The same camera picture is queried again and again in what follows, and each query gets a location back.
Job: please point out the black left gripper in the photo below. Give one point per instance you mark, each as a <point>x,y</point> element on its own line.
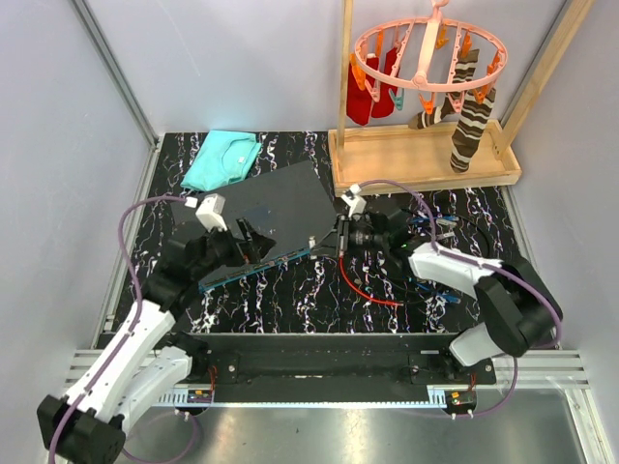
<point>249,251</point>

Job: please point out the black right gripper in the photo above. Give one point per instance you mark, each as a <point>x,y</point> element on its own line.
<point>344,225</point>

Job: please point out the folded teal cloth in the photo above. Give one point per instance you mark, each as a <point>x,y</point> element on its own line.
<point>225,157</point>

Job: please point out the pink round clip hanger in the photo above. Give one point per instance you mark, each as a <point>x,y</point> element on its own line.
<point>440,31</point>

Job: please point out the red sock right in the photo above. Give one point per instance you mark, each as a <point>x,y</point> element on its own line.
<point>385,106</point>

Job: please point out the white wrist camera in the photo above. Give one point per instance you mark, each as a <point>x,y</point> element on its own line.
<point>208,211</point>
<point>354,200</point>

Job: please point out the dark grey network switch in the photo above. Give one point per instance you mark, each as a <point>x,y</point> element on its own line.
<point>289,206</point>

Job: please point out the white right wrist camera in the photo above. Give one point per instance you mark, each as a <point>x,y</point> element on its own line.
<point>354,200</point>

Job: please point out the brown striped sock rear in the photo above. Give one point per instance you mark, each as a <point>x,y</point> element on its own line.
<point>464,71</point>

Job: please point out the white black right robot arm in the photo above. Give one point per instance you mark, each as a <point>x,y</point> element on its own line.
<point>518,311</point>

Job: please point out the red sock left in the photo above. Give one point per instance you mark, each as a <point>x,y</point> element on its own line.
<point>358,101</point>

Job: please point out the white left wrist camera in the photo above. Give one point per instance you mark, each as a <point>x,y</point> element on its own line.
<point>208,211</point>

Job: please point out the red sock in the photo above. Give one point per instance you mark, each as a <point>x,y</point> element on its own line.
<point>358,101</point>
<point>385,106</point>

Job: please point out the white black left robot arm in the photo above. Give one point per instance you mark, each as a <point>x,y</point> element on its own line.
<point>91,421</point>

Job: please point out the wooden rack with tray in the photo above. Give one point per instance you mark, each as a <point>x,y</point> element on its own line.
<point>380,157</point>

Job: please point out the brown striped sock long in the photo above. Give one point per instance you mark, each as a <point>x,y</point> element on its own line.
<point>469,130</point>

